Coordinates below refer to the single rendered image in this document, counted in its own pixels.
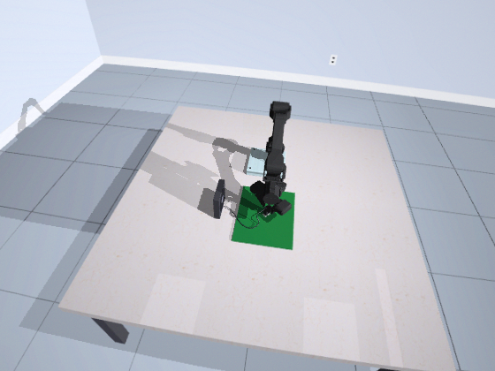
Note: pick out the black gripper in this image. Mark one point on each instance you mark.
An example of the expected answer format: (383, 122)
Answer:
(281, 207)

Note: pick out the green circuit board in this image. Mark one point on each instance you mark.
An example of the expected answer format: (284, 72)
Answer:
(273, 230)

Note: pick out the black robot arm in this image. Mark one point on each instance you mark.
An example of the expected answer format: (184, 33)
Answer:
(274, 164)

